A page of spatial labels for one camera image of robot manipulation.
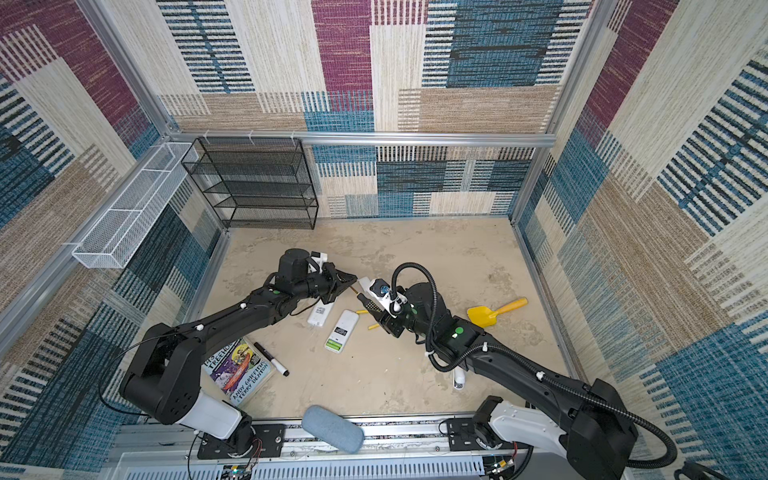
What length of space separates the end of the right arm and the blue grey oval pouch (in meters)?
0.27

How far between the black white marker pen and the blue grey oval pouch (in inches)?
5.1

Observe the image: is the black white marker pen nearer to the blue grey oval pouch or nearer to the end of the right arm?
the blue grey oval pouch

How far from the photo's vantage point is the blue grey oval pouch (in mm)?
726

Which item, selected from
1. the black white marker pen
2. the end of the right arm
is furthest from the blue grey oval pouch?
the end of the right arm

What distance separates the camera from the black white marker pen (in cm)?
85

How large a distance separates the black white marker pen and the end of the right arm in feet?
1.16

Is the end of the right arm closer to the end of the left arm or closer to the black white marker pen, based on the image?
the end of the left arm

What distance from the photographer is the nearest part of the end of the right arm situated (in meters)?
0.66

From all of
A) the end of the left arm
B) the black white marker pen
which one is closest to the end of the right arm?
the end of the left arm
